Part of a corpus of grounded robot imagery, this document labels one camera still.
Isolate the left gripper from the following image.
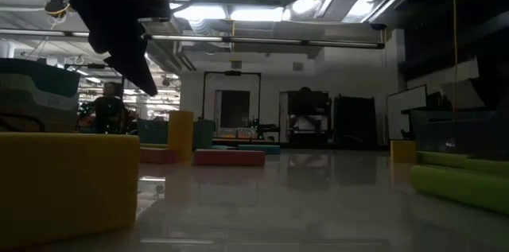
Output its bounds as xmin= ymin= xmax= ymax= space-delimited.
xmin=48 ymin=0 xmax=159 ymax=97

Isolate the yellow cylinder block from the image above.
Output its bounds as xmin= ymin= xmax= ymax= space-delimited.
xmin=167 ymin=110 xmax=195 ymax=162

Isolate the long yellow rectangular block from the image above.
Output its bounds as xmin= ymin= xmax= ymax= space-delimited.
xmin=0 ymin=131 xmax=141 ymax=250

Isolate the teal rectangular block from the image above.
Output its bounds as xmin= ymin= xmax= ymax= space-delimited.
xmin=237 ymin=144 xmax=282 ymax=155

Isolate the short yellow block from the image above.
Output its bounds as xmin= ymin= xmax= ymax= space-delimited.
xmin=390 ymin=139 xmax=418 ymax=165

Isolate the light green rectangular block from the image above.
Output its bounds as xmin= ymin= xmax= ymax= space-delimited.
xmin=416 ymin=150 xmax=471 ymax=169
xmin=410 ymin=164 xmax=509 ymax=216

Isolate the person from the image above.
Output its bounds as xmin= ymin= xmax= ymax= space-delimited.
xmin=91 ymin=81 xmax=127 ymax=134

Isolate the dark green small bin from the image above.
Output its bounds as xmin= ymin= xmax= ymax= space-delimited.
xmin=137 ymin=118 xmax=216 ymax=150

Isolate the teal storage bin stack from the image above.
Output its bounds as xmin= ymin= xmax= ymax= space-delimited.
xmin=0 ymin=57 xmax=82 ymax=134

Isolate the bright ceiling light panel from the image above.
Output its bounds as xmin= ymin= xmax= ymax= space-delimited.
xmin=173 ymin=4 xmax=286 ymax=22

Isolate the long ceiling light bar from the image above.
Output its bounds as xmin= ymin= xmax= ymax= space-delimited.
xmin=145 ymin=33 xmax=386 ymax=50

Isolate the dark workstation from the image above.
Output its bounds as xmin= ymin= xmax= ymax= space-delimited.
xmin=286 ymin=87 xmax=332 ymax=149

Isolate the white table sheet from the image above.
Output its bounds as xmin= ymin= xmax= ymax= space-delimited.
xmin=0 ymin=147 xmax=509 ymax=252

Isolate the tall black cabinet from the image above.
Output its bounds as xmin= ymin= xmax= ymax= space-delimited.
xmin=332 ymin=95 xmax=378 ymax=150

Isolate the whiteboard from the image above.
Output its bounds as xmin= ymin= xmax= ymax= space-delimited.
xmin=387 ymin=83 xmax=429 ymax=141

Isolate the clear grey plastic bin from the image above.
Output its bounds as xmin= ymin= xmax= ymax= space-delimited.
xmin=410 ymin=107 xmax=509 ymax=161

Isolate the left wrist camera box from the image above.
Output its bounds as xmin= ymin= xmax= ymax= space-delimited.
xmin=137 ymin=0 xmax=173 ymax=23

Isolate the black frame station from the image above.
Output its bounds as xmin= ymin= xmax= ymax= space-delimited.
xmin=201 ymin=70 xmax=262 ymax=144

